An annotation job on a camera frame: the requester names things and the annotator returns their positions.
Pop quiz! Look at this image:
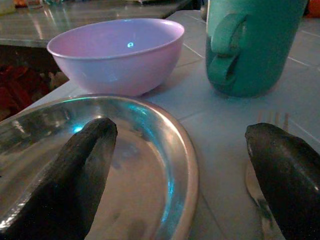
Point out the teal plastic mug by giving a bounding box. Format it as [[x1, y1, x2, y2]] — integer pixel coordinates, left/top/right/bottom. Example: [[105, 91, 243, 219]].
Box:
[[205, 0, 309, 98]]

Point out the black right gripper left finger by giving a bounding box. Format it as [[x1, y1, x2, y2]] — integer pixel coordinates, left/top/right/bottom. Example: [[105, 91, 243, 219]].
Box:
[[0, 117, 119, 240]]

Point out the round steel plate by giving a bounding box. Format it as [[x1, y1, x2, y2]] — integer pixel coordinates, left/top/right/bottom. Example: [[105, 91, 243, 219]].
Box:
[[0, 93, 200, 240]]

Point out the steel counter top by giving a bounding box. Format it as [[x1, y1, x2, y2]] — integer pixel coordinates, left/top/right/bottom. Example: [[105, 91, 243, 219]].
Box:
[[0, 0, 194, 49]]

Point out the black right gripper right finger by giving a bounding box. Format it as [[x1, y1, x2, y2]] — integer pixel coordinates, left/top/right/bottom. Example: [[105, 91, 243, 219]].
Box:
[[244, 122, 320, 240]]

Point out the red cloth pile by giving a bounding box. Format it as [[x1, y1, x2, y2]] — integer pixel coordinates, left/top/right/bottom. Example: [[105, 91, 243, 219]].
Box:
[[0, 63, 51, 119]]

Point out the pink plastic bowl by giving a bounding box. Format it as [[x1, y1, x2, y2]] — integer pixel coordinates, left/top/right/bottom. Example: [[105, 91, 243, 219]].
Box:
[[46, 17, 186, 98]]

